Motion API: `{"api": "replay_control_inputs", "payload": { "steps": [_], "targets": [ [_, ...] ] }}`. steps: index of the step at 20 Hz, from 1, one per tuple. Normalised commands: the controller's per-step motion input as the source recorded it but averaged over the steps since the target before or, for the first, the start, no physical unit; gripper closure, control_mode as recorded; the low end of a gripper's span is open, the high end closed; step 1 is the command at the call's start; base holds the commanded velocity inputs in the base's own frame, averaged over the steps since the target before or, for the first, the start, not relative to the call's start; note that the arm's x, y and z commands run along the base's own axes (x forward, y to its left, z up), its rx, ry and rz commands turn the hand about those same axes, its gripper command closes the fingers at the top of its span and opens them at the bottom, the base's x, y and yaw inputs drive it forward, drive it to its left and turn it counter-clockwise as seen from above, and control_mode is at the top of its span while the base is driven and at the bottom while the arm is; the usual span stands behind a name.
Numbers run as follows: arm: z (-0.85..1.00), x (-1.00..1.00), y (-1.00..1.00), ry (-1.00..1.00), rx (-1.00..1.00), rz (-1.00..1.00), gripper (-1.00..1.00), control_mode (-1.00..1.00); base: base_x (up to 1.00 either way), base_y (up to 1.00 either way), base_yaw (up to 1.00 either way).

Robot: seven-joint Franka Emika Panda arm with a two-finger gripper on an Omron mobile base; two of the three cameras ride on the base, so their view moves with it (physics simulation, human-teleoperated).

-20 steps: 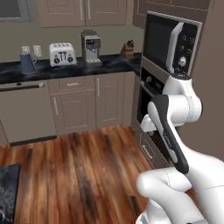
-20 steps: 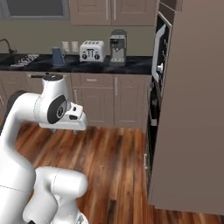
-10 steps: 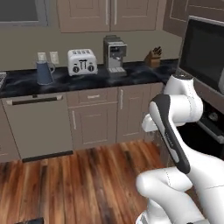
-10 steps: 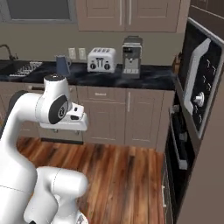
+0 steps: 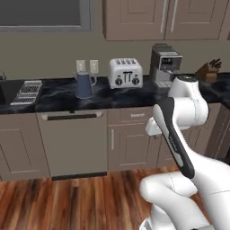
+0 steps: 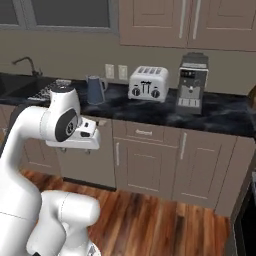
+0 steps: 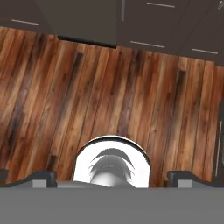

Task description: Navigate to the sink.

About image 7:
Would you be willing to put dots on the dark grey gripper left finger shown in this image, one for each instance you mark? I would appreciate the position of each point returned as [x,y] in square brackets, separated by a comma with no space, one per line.
[43,177]

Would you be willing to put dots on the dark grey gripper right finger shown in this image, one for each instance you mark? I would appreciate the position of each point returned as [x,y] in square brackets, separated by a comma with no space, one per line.
[180,176]

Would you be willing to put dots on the white round black-rimmed object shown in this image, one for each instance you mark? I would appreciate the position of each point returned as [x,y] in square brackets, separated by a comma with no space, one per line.
[116,166]

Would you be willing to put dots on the dark brown cupboard run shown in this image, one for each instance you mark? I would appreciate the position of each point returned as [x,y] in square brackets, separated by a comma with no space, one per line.
[172,26]
[75,20]

